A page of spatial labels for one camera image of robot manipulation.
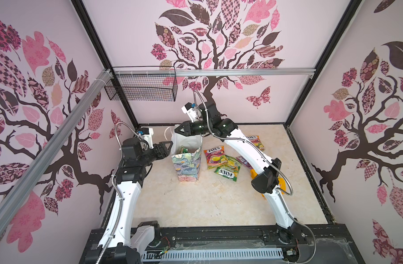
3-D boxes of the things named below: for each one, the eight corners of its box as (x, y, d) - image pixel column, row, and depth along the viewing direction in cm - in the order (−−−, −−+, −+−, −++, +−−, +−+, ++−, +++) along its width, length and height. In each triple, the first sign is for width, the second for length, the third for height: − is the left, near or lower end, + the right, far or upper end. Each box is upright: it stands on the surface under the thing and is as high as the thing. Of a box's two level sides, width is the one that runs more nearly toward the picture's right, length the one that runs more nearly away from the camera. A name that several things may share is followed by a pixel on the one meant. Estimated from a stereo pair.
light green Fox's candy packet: (207, 170, 98) (207, 168, 96) (214, 154, 105) (215, 152, 103) (236, 181, 93) (237, 179, 91) (242, 164, 101) (242, 161, 98)
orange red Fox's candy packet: (208, 167, 99) (208, 164, 96) (204, 151, 106) (204, 148, 104) (228, 163, 101) (229, 160, 98) (222, 148, 108) (223, 145, 105)
